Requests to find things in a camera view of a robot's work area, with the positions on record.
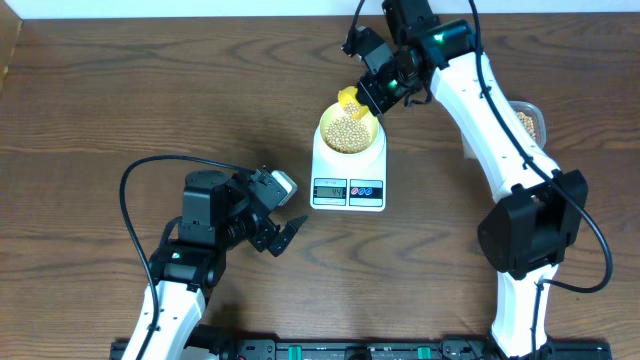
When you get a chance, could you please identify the yellow plastic scoop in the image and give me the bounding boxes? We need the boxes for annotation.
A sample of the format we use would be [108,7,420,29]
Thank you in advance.
[337,86,369,120]

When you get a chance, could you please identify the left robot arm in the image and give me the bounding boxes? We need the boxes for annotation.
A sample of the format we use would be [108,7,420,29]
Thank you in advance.
[123,169,307,359]

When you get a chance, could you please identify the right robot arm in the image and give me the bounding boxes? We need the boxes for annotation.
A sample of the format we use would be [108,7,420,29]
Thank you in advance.
[343,1,588,359]

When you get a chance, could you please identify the yellow bowl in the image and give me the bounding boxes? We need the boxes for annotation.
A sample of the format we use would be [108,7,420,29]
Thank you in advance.
[318,99,381,155]

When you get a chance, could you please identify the white digital kitchen scale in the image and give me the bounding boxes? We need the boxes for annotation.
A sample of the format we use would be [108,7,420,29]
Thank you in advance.
[309,125,387,212]

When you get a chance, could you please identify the soybeans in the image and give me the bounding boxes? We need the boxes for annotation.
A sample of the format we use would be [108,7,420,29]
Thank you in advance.
[324,101,537,155]

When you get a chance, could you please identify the clear plastic container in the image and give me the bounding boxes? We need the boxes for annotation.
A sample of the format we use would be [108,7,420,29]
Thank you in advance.
[459,99,546,161]

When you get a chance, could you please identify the black left camera cable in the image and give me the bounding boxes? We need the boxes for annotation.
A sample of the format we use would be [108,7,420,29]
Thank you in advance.
[118,154,259,360]

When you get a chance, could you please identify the black camera cable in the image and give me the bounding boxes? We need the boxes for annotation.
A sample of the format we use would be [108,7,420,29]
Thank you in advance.
[344,0,614,359]
[118,154,259,360]

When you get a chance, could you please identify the black right camera cable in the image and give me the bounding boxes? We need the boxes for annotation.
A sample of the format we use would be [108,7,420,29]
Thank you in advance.
[344,0,614,359]

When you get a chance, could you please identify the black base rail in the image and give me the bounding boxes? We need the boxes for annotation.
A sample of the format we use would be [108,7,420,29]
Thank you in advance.
[109,339,614,360]

